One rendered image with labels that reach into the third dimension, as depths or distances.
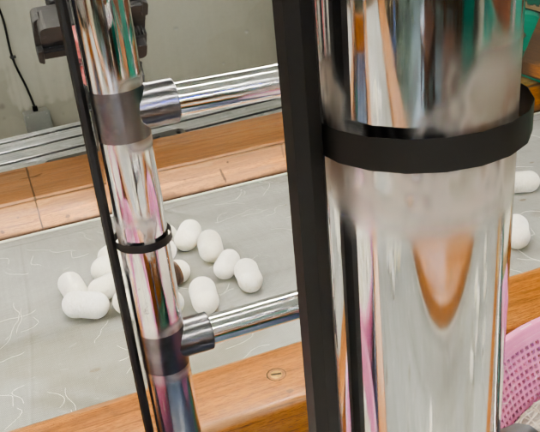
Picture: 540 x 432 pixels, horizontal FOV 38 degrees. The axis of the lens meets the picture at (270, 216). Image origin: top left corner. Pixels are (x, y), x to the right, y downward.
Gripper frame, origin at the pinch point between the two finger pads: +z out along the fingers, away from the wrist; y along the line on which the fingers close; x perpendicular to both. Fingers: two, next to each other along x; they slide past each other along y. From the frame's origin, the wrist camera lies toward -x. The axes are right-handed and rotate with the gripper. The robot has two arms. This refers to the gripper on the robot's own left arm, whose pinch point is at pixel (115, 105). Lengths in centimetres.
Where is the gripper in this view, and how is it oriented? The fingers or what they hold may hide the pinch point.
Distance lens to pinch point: 70.1
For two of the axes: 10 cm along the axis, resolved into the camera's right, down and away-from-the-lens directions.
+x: -1.7, 4.2, 8.9
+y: 9.3, -2.4, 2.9
